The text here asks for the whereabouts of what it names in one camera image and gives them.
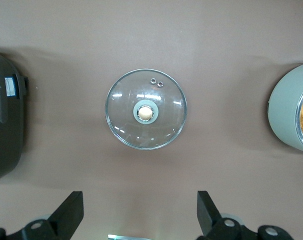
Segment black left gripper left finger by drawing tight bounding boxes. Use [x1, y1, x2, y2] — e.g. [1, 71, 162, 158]
[6, 191, 85, 240]

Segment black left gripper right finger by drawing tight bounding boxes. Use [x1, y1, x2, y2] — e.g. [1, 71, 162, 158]
[196, 190, 258, 240]

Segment glass pot lid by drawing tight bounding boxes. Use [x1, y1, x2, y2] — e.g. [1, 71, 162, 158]
[104, 67, 188, 151]

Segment grey-green steel pot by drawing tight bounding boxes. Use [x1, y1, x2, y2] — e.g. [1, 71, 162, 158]
[267, 62, 303, 154]

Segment black rice cooker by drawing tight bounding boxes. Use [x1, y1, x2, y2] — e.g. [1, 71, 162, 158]
[0, 46, 30, 185]

